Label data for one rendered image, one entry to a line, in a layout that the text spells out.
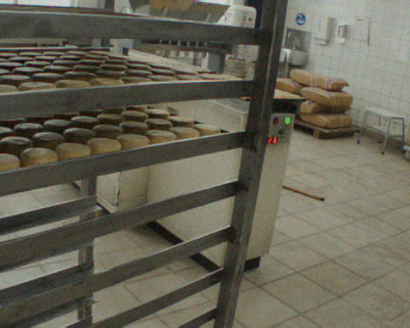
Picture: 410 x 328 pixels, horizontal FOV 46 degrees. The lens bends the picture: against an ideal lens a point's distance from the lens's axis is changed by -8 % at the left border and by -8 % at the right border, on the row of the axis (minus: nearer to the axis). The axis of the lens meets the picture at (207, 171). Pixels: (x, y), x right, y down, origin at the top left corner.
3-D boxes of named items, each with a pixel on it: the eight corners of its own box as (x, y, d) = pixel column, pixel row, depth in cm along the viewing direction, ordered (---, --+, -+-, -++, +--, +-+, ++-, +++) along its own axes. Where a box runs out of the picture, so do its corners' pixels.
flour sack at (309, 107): (266, 102, 639) (267, 88, 633) (286, 102, 667) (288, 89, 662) (311, 116, 591) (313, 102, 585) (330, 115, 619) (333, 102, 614)
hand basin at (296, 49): (322, 93, 699) (334, 17, 666) (304, 92, 675) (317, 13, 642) (272, 78, 770) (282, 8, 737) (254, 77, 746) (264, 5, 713)
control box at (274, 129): (247, 143, 232) (252, 113, 228) (284, 141, 247) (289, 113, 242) (253, 145, 229) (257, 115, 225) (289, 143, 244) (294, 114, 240)
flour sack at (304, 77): (284, 79, 639) (286, 67, 634) (303, 80, 669) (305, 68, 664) (332, 93, 593) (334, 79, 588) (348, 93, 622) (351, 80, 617)
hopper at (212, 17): (121, 16, 280) (124, -8, 276) (199, 23, 314) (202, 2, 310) (147, 20, 259) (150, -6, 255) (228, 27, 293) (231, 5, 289)
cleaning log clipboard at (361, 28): (368, 46, 628) (373, 16, 616) (367, 46, 627) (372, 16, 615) (352, 43, 648) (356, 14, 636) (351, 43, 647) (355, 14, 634)
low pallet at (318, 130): (251, 114, 665) (253, 107, 661) (290, 114, 717) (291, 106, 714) (325, 141, 582) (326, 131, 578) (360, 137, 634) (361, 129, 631)
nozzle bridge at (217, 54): (100, 73, 287) (107, 15, 276) (200, 74, 331) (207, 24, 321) (127, 83, 263) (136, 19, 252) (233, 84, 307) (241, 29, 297)
